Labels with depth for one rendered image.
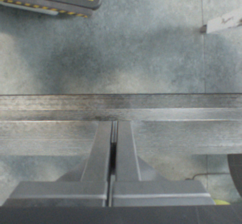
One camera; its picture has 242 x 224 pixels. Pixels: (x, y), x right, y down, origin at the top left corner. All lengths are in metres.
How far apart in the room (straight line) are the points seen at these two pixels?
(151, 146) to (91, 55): 0.78
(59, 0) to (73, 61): 0.37
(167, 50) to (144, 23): 0.17
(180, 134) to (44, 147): 0.12
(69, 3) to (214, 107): 0.53
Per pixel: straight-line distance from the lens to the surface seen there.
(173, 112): 0.17
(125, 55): 0.91
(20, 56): 1.04
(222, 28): 0.80
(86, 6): 0.61
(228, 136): 0.19
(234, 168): 1.11
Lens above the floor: 0.91
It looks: 76 degrees down
